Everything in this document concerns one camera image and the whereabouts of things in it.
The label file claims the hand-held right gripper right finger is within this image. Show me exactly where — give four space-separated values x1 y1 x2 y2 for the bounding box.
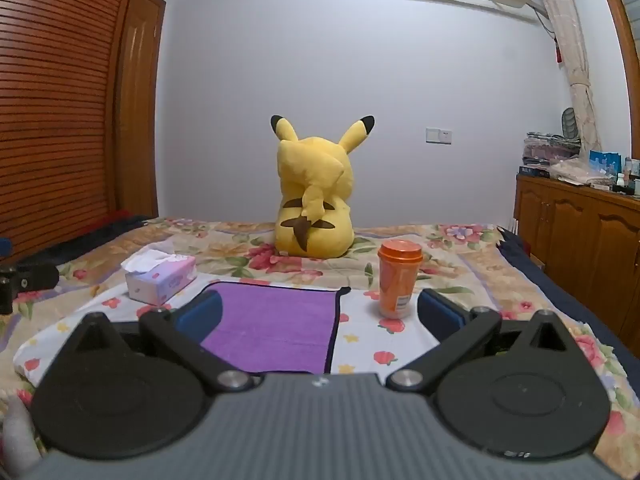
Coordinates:
386 289 576 393

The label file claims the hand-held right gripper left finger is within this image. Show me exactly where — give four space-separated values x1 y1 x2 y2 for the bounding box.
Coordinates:
70 290 257 397

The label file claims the purple towel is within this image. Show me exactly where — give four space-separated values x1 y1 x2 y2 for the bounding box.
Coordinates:
200 281 352 375

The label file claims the pink tissue box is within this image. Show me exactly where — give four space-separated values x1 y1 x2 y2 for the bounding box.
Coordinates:
121 248 197 306

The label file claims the orange lidded cup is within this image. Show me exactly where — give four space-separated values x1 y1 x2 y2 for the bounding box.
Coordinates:
377 239 424 319

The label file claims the floral bed sheet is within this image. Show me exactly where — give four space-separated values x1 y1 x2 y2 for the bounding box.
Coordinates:
0 217 640 463

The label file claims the white fruit-print cloth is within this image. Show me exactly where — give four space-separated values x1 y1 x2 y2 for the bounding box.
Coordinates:
14 280 506 391

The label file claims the wooden cabinet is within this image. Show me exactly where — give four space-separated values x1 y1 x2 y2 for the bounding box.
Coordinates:
514 173 640 357

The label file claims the grey cloth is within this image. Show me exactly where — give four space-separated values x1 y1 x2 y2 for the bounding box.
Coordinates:
0 399 44 480

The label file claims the wooden louvered wardrobe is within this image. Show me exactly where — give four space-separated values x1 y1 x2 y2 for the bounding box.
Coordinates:
0 0 147 263

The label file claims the yellow plush toy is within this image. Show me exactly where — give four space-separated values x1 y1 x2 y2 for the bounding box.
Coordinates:
270 114 375 260

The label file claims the stack of folded cloths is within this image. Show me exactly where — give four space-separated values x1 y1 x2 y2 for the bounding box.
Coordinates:
522 131 582 167

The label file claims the beige crumpled cloth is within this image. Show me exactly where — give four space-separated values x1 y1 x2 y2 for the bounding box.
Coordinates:
550 157 614 187

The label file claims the wooden door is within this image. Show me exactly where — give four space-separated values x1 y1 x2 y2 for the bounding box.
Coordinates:
117 0 167 219

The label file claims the blue paper box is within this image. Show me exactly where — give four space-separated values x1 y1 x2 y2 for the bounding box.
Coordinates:
588 150 621 177

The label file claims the grey fan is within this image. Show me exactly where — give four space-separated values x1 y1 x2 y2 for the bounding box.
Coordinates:
561 106 581 141

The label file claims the cream lace curtain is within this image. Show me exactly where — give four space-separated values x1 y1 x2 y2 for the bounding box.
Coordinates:
537 0 602 155

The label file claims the wooden window frame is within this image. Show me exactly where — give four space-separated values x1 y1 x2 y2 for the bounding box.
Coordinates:
592 0 640 128

